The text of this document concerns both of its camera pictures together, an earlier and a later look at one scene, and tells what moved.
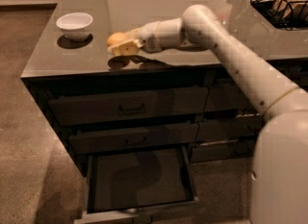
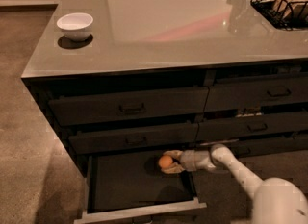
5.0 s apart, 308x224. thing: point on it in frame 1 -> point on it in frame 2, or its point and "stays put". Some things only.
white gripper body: [148, 37] -> [189, 161]
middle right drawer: [246, 128] stays put
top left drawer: [127, 106] stays put
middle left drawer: [134, 138] stays put
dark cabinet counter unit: [102, 102] stays put
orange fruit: [115, 37] -> [166, 161]
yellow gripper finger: [127, 48] -> [175, 168]
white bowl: [74, 25] stays put
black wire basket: [283, 3] stays put
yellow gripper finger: [133, 35] -> [175, 153]
